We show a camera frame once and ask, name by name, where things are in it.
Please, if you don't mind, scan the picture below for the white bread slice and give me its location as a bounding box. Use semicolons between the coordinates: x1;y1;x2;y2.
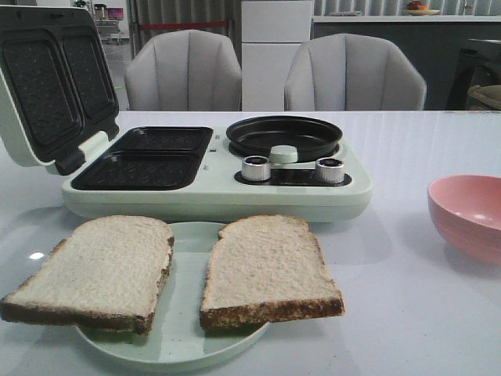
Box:
1;215;175;334
200;215;344;330

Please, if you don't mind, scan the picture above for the pink plastic bowl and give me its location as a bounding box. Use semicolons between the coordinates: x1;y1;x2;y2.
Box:
427;175;500;265

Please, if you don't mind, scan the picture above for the mint green sandwich maker lid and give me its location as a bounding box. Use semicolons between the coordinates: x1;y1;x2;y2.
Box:
1;5;119;175

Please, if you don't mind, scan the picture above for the mint green breakfast maker base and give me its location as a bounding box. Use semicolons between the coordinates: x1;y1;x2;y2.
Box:
62;125;372;222

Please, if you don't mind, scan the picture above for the left silver control knob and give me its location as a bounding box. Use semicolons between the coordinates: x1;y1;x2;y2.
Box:
241;155;271;183

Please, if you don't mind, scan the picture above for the silver control knob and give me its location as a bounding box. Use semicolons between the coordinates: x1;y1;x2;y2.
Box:
314;157;344;184
241;155;271;183

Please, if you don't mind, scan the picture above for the black round frying pan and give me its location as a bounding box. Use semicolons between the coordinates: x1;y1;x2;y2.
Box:
226;115;343;162

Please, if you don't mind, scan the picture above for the right silver control knob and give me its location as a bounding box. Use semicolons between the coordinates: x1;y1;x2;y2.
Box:
314;157;344;184

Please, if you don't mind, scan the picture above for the left grey upholstered chair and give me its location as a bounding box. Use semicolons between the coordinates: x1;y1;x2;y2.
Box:
124;30;242;111

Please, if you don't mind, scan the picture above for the grey upholstered chair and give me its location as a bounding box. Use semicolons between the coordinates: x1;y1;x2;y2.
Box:
124;30;242;111
284;34;427;111

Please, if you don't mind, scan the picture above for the right grey upholstered chair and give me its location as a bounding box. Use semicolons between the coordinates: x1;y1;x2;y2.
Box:
284;34;427;111

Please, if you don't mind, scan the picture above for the white refrigerator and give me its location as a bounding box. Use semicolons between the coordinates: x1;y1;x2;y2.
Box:
241;1;313;111

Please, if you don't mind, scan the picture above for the red belt barrier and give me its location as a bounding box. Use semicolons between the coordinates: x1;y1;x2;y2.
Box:
139;20;230;31

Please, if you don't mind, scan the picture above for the mint green round plate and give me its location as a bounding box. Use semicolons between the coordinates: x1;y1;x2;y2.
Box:
77;222;269;372

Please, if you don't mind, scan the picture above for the grey kitchen counter cabinet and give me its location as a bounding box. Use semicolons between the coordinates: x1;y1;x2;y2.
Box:
312;16;500;110

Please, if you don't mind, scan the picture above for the fruit plate on counter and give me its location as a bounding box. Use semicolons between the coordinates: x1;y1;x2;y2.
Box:
402;1;440;16

